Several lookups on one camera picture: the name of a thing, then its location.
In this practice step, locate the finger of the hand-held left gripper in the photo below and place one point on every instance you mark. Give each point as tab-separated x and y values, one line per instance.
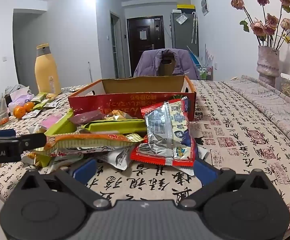
33	140
2	133

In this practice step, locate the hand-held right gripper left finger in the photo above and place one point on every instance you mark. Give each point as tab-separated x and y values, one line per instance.
85	171

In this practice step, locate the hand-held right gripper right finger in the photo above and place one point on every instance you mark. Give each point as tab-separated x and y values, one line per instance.
206	173

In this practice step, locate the pink snack packet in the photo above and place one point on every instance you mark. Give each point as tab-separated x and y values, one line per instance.
53	121

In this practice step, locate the olive green snack packet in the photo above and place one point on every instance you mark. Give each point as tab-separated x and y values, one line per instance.
115	125

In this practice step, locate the red silver snack packet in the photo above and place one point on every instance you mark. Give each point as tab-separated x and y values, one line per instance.
165	132

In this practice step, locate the red cardboard box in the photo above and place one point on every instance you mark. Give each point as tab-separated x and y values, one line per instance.
125	102

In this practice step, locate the yellow green snack packet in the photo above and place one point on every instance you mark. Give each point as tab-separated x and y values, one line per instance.
43	162

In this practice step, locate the small white snack packet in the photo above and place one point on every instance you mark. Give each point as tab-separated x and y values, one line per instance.
32	114
51	105

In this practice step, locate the orange fruit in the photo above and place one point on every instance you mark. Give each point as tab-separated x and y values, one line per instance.
30	106
19	112

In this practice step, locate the lime green snack packet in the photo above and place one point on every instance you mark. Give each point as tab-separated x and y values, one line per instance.
60	126

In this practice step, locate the white silver snack packet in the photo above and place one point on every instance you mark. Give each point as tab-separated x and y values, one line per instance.
117	158

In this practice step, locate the small green snack packet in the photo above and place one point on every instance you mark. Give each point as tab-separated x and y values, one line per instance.
38	97
43	104

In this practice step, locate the purple tissue pack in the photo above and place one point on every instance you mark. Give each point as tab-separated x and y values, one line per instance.
19	97

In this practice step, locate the grey cloth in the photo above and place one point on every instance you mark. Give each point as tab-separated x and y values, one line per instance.
16	88

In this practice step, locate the orange crisp packet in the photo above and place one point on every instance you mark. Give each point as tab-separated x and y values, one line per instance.
51	96

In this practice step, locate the maroon snack packet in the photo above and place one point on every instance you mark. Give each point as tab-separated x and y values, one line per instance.
87	117

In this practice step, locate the yellow thermos bottle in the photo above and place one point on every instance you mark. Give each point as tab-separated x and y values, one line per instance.
47	72

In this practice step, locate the quilted blanket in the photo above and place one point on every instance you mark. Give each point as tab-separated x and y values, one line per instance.
272	105

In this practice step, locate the white drying rack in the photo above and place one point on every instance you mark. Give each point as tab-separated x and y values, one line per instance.
202	65

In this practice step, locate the wooden chair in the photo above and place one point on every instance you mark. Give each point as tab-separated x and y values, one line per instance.
167	67

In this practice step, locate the purple jacket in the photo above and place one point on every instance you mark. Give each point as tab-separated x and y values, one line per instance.
147	65

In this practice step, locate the pink textured vase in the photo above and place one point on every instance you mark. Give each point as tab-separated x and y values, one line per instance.
268	65

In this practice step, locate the dark entrance door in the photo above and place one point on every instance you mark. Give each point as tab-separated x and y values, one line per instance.
145	47

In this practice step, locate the grey fridge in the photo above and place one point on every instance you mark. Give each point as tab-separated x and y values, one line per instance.
182	37

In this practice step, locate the hanging umbrella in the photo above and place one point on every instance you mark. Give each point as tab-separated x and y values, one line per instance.
194	27

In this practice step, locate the clear plastic bag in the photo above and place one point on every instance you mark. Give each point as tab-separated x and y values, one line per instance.
181	19

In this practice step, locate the dried rose bouquet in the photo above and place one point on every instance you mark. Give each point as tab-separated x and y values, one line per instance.
262	27

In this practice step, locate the yellow box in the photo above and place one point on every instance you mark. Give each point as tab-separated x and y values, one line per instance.
185	8

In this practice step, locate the wall poster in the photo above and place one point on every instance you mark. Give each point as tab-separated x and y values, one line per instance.
204	5

